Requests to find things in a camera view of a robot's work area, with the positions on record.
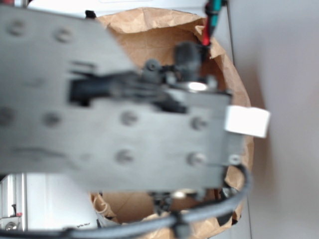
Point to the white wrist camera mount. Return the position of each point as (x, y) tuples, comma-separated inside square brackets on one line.
[(247, 121)]

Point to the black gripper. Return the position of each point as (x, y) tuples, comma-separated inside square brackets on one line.
[(72, 102)]

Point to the metal corner bracket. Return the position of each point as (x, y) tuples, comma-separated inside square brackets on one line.
[(10, 224)]

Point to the aluminium frame rail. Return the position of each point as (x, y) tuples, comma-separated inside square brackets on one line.
[(13, 198)]

